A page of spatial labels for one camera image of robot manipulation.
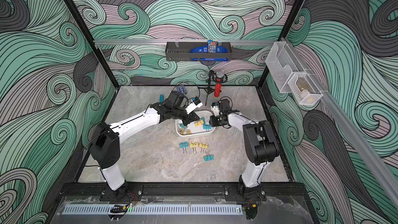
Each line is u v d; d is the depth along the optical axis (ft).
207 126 3.07
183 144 2.87
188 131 3.03
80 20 2.76
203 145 2.86
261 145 1.57
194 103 2.38
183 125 3.06
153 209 2.29
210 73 3.21
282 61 3.11
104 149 1.51
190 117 2.36
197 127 3.18
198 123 2.74
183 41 3.10
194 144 2.81
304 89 2.13
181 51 3.10
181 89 3.85
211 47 2.95
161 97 3.74
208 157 2.74
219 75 2.98
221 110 2.58
